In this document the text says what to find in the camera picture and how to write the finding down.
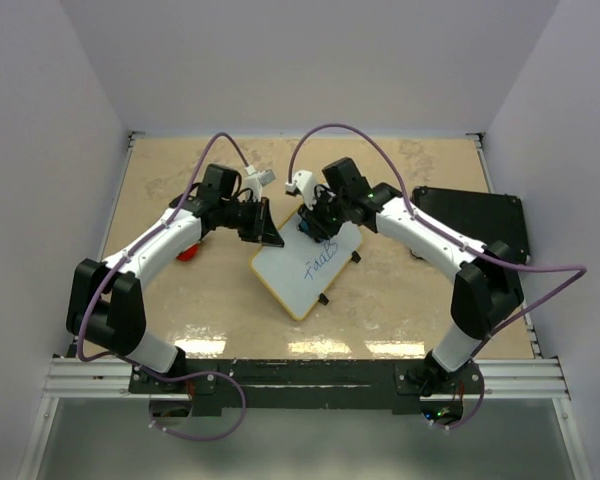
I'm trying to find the black hard case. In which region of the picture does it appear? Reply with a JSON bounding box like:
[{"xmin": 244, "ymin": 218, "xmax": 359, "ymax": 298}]
[{"xmin": 411, "ymin": 186, "xmax": 530, "ymax": 264}]

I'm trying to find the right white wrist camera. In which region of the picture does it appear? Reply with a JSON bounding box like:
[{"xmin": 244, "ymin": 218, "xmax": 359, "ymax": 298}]
[{"xmin": 285, "ymin": 170, "xmax": 319, "ymax": 210}]

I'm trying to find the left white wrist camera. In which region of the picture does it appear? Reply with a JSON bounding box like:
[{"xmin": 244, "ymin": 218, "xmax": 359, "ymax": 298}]
[{"xmin": 242, "ymin": 165, "xmax": 276, "ymax": 201}]

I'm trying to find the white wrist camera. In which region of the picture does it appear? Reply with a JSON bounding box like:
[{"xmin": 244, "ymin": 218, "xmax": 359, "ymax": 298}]
[
  {"xmin": 242, "ymin": 165, "xmax": 276, "ymax": 201},
  {"xmin": 285, "ymin": 170, "xmax": 319, "ymax": 210}
]

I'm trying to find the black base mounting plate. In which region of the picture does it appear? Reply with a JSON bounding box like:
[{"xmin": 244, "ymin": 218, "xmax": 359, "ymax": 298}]
[{"xmin": 129, "ymin": 359, "xmax": 484, "ymax": 417}]

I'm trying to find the red white toy car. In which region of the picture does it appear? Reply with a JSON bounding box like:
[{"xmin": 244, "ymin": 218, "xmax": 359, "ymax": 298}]
[{"xmin": 176, "ymin": 243, "xmax": 199, "ymax": 262}]

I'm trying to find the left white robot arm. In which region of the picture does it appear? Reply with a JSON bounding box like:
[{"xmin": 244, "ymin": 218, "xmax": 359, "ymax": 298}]
[{"xmin": 66, "ymin": 164, "xmax": 284, "ymax": 392}]

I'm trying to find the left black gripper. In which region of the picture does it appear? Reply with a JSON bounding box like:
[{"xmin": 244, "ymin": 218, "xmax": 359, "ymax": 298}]
[{"xmin": 220, "ymin": 196, "xmax": 284, "ymax": 247}]

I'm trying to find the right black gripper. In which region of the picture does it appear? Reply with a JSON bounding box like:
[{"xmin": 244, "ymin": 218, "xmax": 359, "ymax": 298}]
[{"xmin": 299, "ymin": 188, "xmax": 350, "ymax": 241}]

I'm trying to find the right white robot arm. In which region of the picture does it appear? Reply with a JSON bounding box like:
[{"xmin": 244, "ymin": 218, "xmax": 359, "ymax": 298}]
[{"xmin": 285, "ymin": 157, "xmax": 524, "ymax": 393}]

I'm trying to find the yellow framed whiteboard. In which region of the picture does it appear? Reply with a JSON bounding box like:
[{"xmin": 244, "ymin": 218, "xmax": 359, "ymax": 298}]
[{"xmin": 249, "ymin": 210, "xmax": 363, "ymax": 321}]

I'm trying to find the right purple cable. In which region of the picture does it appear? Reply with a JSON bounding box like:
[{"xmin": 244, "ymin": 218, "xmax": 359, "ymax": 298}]
[{"xmin": 288, "ymin": 123, "xmax": 589, "ymax": 431}]

